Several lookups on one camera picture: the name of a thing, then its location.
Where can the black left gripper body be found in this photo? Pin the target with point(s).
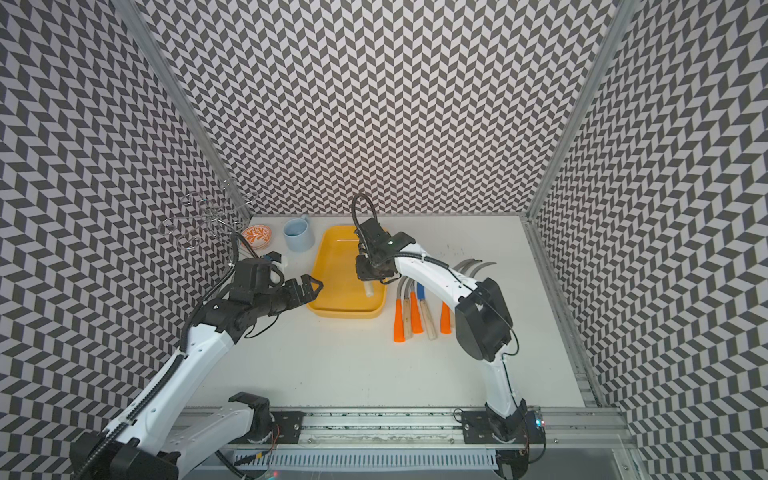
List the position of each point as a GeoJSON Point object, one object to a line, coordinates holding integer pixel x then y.
{"type": "Point", "coordinates": [283, 298]}

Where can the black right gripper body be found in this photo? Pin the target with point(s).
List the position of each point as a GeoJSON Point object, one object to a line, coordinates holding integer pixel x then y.
{"type": "Point", "coordinates": [369, 269]}

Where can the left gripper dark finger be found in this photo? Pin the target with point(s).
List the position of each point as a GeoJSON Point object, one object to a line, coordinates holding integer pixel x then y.
{"type": "Point", "coordinates": [307, 282]}
{"type": "Point", "coordinates": [307, 297]}

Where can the sickle wooden handle group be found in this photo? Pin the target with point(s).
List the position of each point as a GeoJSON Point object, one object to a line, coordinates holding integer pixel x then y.
{"type": "Point", "coordinates": [407, 310]}

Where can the blue sickle wooden handle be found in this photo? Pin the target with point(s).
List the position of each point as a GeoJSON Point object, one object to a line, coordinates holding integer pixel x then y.
{"type": "Point", "coordinates": [425, 312]}

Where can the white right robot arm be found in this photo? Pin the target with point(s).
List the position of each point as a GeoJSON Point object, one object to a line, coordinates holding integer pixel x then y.
{"type": "Point", "coordinates": [484, 327]}

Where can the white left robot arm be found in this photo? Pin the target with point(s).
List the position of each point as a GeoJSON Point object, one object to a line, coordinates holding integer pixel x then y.
{"type": "Point", "coordinates": [139, 444]}

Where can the yellow plastic storage box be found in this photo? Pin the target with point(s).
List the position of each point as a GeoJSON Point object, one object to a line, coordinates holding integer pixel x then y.
{"type": "Point", "coordinates": [343, 295]}

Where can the light blue ceramic cup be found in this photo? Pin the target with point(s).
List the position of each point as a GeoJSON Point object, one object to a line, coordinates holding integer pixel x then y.
{"type": "Point", "coordinates": [298, 234]}

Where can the orange patterned white bowl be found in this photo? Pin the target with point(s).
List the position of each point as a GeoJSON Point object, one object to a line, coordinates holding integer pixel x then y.
{"type": "Point", "coordinates": [258, 236]}

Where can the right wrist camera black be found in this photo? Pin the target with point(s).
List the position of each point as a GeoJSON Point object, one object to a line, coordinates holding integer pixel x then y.
{"type": "Point", "coordinates": [371, 230]}

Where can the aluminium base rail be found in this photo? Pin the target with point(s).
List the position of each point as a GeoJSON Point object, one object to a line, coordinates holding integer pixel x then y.
{"type": "Point", "coordinates": [347, 443]}

